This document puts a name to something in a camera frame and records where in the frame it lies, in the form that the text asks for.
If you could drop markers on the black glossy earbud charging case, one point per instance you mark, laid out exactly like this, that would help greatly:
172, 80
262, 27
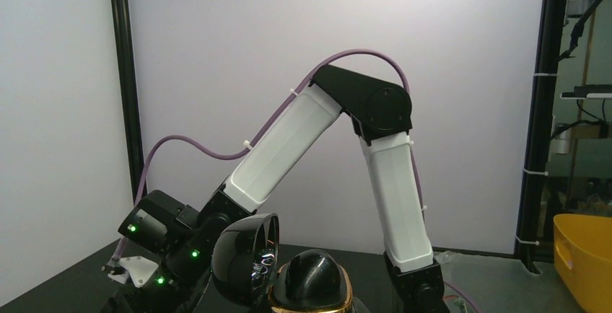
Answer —
247, 271

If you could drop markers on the black frame post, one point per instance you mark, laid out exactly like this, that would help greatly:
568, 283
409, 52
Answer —
540, 124

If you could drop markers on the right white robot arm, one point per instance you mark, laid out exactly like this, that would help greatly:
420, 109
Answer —
183, 238

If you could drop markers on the yellow plastic bin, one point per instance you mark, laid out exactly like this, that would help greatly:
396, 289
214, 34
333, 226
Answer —
582, 258

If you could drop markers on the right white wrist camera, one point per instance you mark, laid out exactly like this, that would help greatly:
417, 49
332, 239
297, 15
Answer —
136, 270

